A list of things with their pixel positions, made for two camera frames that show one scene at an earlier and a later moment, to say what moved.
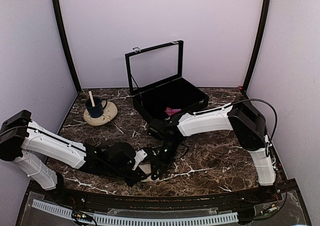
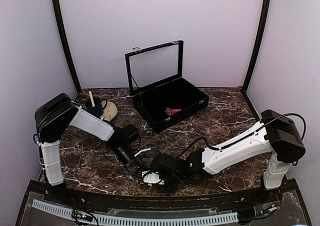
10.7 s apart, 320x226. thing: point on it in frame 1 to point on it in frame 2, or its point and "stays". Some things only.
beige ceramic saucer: (109, 114) stays
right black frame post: (262, 32) stays
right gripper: (161, 164) to (169, 188)
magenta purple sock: (169, 111) stays
